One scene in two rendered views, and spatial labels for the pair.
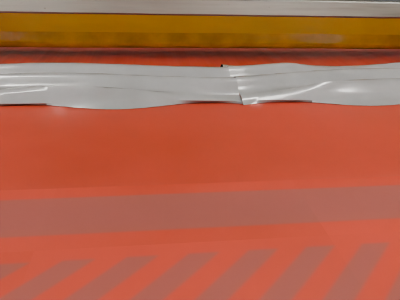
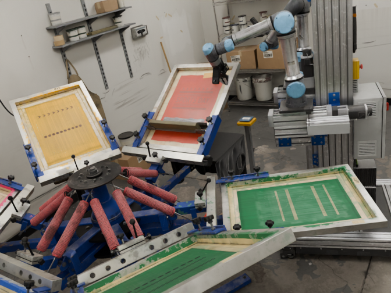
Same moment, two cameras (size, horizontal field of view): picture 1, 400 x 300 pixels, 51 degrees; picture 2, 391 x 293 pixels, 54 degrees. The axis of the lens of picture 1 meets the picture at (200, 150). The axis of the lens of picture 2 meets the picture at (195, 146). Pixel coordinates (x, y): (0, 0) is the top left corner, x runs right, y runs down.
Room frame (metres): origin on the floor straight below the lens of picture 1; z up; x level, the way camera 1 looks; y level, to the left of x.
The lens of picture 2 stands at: (1.80, 2.00, 2.22)
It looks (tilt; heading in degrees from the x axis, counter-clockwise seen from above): 24 degrees down; 230
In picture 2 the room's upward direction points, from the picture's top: 11 degrees counter-clockwise
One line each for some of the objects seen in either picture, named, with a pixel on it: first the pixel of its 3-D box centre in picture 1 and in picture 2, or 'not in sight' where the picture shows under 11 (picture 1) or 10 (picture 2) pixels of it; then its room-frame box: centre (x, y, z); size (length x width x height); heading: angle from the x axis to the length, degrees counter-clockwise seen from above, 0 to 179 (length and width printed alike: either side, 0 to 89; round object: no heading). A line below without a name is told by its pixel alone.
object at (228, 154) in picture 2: not in sight; (228, 164); (-0.11, 0.11, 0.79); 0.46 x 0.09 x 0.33; 13
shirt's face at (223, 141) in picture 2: not in sight; (206, 144); (-0.08, -0.07, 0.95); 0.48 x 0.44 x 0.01; 13
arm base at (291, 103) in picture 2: not in sight; (295, 97); (-0.38, 0.59, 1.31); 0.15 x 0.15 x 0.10
